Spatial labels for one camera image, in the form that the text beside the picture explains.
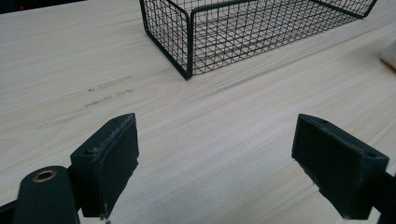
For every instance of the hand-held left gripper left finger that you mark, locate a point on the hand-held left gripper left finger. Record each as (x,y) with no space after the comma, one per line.
(106,168)

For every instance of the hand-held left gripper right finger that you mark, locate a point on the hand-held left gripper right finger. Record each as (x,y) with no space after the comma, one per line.
(336,168)

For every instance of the beige sponge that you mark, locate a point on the beige sponge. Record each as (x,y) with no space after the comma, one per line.
(389,55)

